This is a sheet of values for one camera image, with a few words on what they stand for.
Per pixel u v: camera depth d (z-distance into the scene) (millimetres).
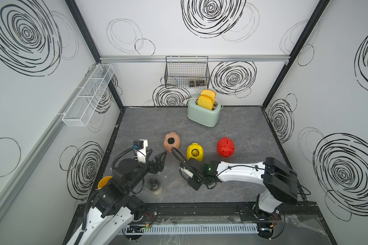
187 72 1239
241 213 737
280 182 438
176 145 889
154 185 723
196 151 875
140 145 562
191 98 1029
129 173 476
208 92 987
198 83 886
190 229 962
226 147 870
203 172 625
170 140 910
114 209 456
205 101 962
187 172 677
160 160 592
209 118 1055
